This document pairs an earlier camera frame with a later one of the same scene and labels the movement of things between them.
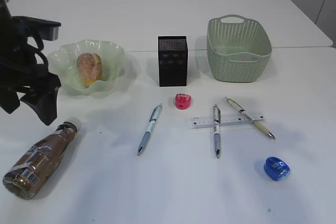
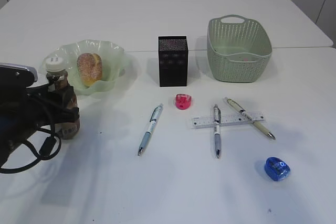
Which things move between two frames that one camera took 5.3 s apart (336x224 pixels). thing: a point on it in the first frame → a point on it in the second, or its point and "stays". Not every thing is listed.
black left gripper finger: [9, 102] → [63, 115]
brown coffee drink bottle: [25, 179] → [56, 73]
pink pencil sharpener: [182, 101] stays
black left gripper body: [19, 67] → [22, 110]
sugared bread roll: [90, 68] stays
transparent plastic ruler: [227, 119] stays
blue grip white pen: [146, 136] stays
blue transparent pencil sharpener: [276, 169] stays
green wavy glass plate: [63, 60] stays
